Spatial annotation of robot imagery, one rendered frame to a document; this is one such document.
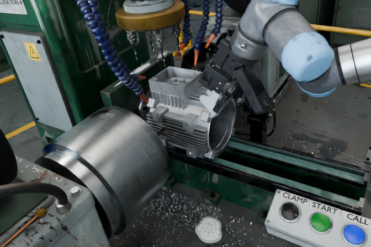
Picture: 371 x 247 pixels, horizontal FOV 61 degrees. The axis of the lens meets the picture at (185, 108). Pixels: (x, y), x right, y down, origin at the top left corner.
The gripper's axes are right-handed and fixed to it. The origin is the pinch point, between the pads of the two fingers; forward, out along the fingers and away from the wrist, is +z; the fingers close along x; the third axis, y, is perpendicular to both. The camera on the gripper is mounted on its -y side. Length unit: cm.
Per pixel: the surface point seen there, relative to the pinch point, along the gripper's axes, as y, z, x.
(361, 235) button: -31.5, -16.6, 19.9
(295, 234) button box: -24.7, -10.4, 22.7
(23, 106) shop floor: 190, 235, -84
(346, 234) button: -30.0, -15.4, 20.5
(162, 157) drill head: 2.9, 3.7, 17.5
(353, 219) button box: -30.0, -16.0, 17.5
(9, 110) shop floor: 197, 239, -73
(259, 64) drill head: 1.4, 5.5, -40.6
